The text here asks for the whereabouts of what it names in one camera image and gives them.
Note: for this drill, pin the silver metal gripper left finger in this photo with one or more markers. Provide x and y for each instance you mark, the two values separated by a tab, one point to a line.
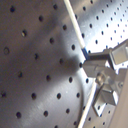
109	81

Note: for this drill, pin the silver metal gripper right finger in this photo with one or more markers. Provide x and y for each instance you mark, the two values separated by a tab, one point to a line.
114	56

